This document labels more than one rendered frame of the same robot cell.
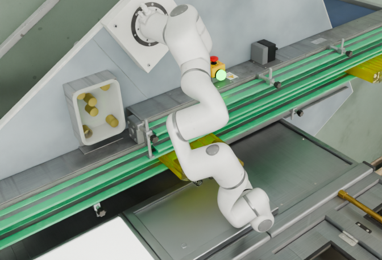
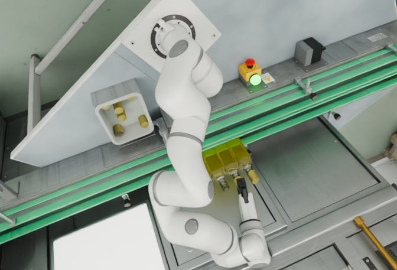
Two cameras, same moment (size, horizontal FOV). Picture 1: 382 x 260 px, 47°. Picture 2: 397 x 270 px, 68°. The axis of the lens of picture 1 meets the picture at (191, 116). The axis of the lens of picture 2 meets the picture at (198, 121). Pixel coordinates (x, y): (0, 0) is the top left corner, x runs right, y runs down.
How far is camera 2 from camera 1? 0.70 m
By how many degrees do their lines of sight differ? 22
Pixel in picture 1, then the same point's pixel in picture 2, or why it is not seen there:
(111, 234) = (134, 220)
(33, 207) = (67, 198)
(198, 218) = not seen: hidden behind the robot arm
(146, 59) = not seen: hidden behind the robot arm
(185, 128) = (163, 199)
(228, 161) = (207, 243)
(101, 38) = (124, 51)
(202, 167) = (179, 241)
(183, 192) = not seen: hidden behind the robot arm
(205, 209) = (218, 211)
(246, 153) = (275, 149)
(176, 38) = (161, 96)
